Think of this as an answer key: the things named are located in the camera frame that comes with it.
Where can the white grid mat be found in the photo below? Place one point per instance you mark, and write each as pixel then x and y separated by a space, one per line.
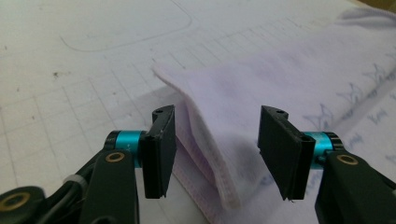
pixel 77 87

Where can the lilac printed towel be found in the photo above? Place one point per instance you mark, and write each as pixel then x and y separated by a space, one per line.
pixel 230 102

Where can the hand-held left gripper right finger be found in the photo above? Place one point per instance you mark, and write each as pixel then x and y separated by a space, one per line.
pixel 286 158

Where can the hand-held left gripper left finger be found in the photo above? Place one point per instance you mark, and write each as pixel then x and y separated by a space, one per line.
pixel 158 161

